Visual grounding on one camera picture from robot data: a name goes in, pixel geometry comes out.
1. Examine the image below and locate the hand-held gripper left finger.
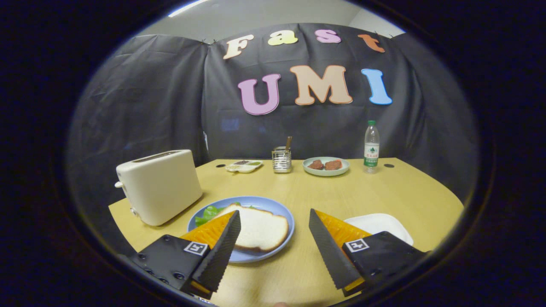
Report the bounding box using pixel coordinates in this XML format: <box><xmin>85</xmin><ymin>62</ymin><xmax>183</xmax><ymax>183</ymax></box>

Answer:
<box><xmin>128</xmin><ymin>210</ymin><xmax>242</xmax><ymax>300</ymax></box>

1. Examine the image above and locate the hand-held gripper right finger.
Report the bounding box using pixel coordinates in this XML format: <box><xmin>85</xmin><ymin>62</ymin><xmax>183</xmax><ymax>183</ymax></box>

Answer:
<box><xmin>308</xmin><ymin>208</ymin><xmax>427</xmax><ymax>298</ymax></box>

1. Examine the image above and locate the green lettuce leaf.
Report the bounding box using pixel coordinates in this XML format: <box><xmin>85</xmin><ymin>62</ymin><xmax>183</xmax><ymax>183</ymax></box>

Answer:
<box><xmin>195</xmin><ymin>202</ymin><xmax>241</xmax><ymax>227</ymax></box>

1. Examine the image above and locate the toasted bread slice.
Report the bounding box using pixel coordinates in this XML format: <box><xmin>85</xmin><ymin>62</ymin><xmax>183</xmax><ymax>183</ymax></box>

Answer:
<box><xmin>213</xmin><ymin>203</ymin><xmax>289</xmax><ymax>253</ymax></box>

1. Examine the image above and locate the white rectangular plate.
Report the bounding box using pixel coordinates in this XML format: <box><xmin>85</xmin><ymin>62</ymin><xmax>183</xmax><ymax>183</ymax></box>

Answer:
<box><xmin>343</xmin><ymin>213</ymin><xmax>414</xmax><ymax>246</ymax></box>

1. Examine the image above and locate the light blue round plate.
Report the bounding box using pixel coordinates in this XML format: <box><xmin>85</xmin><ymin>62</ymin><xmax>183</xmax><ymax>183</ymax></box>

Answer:
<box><xmin>187</xmin><ymin>196</ymin><xmax>295</xmax><ymax>264</ymax></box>

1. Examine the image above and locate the pale green round plate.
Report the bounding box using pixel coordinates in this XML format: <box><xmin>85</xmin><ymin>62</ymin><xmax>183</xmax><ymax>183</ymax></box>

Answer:
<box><xmin>302</xmin><ymin>156</ymin><xmax>351</xmax><ymax>177</ymax></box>

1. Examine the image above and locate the white divided condiment dish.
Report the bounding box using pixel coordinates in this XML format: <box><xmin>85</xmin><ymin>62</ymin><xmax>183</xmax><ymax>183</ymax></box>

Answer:
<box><xmin>225</xmin><ymin>160</ymin><xmax>264</xmax><ymax>174</ymax></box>

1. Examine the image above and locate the cream white toaster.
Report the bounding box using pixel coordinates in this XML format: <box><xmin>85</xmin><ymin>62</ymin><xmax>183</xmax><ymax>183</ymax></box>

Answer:
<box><xmin>114</xmin><ymin>149</ymin><xmax>203</xmax><ymax>227</ymax></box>

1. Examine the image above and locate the clear plastic water bottle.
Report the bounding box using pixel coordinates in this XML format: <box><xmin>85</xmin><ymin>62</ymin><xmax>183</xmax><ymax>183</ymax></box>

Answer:
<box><xmin>363</xmin><ymin>120</ymin><xmax>380</xmax><ymax>174</ymax></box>

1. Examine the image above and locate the black backdrop cloth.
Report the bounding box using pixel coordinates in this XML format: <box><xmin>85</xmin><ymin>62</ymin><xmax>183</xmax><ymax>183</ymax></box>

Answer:
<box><xmin>66</xmin><ymin>22</ymin><xmax>480</xmax><ymax>256</ymax></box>

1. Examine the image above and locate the wire mesh utensil holder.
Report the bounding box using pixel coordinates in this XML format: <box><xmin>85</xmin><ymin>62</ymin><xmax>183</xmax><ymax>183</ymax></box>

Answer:
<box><xmin>272</xmin><ymin>146</ymin><xmax>292</xmax><ymax>174</ymax></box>

